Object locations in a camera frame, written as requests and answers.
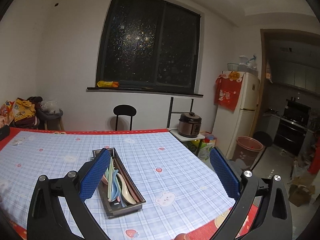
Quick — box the red cloth on refrigerator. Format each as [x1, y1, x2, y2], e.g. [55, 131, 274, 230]
[214, 71, 244, 111]

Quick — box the small paper card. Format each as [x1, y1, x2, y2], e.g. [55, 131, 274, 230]
[12, 140, 23, 146]

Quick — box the dark window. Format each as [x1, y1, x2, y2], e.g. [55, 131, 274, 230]
[95, 0, 201, 95]

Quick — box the black round chair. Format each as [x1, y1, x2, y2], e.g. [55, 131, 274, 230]
[113, 105, 137, 131]

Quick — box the orange snack bag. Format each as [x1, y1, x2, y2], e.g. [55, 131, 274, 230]
[0, 101, 14, 128]

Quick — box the pink chopstick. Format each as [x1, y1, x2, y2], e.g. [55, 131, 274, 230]
[115, 159, 139, 203]

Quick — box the black metal chair frame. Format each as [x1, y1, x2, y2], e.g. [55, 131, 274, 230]
[166, 96, 194, 128]

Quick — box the cream speckled spoon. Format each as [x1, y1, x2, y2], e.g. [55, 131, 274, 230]
[117, 173, 137, 204]

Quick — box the blue chopstick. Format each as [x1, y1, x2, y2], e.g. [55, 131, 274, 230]
[117, 179, 126, 207]

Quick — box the brown rice cooker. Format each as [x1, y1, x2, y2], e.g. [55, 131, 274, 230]
[178, 112, 202, 138]

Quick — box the cardboard box on floor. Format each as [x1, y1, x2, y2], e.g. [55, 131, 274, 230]
[289, 178, 315, 207]

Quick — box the white side table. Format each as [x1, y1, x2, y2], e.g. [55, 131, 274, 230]
[168, 129, 205, 156]

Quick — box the blue spoon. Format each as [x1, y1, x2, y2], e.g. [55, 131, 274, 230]
[109, 170, 119, 202]

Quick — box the person's right hand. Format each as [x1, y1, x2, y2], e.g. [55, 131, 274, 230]
[174, 233, 191, 240]

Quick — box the white refrigerator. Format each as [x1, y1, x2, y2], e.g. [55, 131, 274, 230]
[212, 72, 260, 159]

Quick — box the black kitchen stove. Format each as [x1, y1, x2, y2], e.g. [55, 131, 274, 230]
[273, 97, 311, 156]

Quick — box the dark stool with bag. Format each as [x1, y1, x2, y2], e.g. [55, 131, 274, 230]
[37, 100, 65, 131]

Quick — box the blue plaid table mat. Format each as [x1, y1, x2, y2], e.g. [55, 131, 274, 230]
[1, 131, 234, 239]

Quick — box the light green chopstick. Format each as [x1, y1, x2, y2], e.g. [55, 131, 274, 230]
[108, 158, 114, 202]

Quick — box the stainless steel utensil tray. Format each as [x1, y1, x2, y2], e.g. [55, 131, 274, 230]
[98, 148, 146, 218]

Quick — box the mint green spoon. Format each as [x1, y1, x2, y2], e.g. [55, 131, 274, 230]
[101, 168, 108, 185]

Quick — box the yellow packet on windowsill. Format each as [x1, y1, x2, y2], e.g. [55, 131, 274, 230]
[97, 80, 119, 88]

